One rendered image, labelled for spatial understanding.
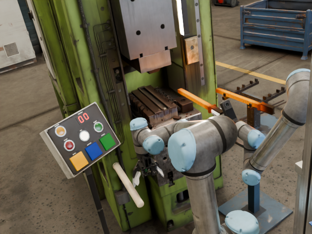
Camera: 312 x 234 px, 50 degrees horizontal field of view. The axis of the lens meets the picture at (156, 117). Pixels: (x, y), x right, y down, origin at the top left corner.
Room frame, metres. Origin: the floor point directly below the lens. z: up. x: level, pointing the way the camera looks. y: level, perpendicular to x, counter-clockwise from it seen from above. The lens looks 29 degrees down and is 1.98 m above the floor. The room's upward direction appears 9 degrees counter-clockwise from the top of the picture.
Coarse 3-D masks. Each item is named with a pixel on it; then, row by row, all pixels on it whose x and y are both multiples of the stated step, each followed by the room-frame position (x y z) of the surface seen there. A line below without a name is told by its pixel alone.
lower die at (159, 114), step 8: (152, 88) 2.23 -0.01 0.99; (136, 96) 2.15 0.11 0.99; (144, 96) 2.13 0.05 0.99; (160, 96) 2.08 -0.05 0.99; (136, 104) 2.04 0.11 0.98; (144, 104) 2.02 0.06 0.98; (152, 104) 1.98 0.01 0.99; (168, 104) 1.94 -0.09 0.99; (144, 112) 1.91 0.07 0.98; (152, 112) 1.89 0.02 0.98; (160, 112) 1.87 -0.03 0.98; (168, 112) 1.89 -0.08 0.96; (176, 112) 1.91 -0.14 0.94; (152, 120) 1.85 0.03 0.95; (160, 120) 1.87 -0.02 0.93
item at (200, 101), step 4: (180, 88) 1.89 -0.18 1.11; (180, 92) 1.85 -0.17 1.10; (184, 92) 1.81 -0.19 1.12; (188, 92) 1.80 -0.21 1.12; (184, 96) 1.80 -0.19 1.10; (188, 96) 1.75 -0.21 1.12; (192, 96) 1.73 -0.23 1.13; (196, 96) 1.72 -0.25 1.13; (192, 100) 1.71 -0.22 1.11; (196, 100) 1.67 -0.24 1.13; (200, 100) 1.65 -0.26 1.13; (200, 104) 1.63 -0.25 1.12; (204, 104) 1.59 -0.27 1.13; (208, 104) 1.58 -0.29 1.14; (208, 108) 1.53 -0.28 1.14; (212, 108) 1.52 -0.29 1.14; (216, 108) 1.51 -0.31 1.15; (208, 112) 1.54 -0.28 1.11; (220, 112) 1.45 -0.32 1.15
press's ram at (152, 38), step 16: (112, 0) 1.93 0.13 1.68; (128, 0) 1.84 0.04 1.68; (144, 0) 1.87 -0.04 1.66; (160, 0) 1.90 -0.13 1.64; (128, 16) 1.83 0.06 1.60; (144, 16) 1.87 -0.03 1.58; (160, 16) 1.90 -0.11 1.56; (128, 32) 1.83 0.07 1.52; (144, 32) 1.86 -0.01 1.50; (160, 32) 1.89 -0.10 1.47; (128, 48) 1.82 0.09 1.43; (144, 48) 1.86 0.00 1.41; (160, 48) 1.89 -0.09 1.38
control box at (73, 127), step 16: (80, 112) 1.62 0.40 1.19; (96, 112) 1.67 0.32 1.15; (48, 128) 1.49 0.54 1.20; (64, 128) 1.52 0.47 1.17; (80, 128) 1.56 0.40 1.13; (48, 144) 1.48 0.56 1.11; (64, 144) 1.46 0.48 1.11; (80, 144) 1.50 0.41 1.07; (64, 160) 1.41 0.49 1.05; (96, 160) 1.48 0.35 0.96
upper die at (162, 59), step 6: (120, 54) 2.17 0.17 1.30; (150, 54) 1.87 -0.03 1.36; (156, 54) 1.88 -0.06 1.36; (162, 54) 1.89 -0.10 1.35; (168, 54) 1.90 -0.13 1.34; (126, 60) 2.06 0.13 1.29; (132, 60) 1.95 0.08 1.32; (138, 60) 1.84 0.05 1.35; (144, 60) 1.85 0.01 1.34; (150, 60) 1.86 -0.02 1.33; (156, 60) 1.88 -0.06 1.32; (162, 60) 1.89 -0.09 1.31; (168, 60) 1.90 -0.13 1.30; (132, 66) 1.97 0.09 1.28; (138, 66) 1.86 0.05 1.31; (144, 66) 1.85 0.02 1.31; (150, 66) 1.86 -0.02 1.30; (156, 66) 1.88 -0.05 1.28; (162, 66) 1.89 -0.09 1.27
